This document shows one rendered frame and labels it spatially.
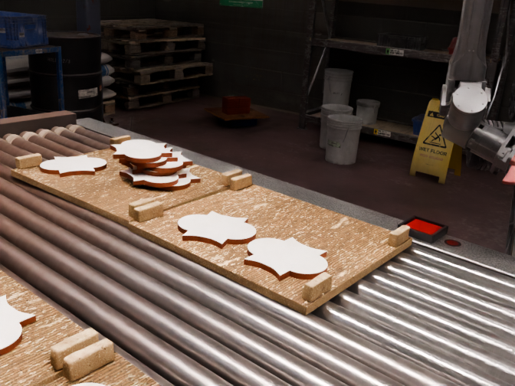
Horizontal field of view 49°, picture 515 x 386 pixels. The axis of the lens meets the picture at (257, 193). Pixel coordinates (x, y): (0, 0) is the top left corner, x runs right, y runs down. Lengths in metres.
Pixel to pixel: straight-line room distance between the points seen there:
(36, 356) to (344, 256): 0.52
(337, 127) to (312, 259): 3.79
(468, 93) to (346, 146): 3.73
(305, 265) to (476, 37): 0.50
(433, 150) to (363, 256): 3.66
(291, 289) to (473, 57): 0.53
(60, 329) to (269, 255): 0.35
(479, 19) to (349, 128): 3.64
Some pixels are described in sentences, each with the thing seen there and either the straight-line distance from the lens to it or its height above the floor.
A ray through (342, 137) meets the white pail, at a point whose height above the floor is 0.23.
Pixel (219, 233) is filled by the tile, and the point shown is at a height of 0.95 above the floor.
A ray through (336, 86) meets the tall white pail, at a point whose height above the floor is 0.46.
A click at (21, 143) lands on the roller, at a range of 1.71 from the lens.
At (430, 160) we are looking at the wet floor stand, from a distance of 4.65.
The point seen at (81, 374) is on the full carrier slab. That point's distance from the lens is 0.71.
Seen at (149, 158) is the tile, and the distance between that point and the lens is 1.25.
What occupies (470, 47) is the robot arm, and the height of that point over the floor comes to 1.29.
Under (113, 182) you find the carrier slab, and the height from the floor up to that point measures 0.94.
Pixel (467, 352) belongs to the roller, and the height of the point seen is 0.92.
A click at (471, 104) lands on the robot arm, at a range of 1.03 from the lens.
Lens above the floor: 1.37
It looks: 20 degrees down
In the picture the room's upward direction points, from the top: 4 degrees clockwise
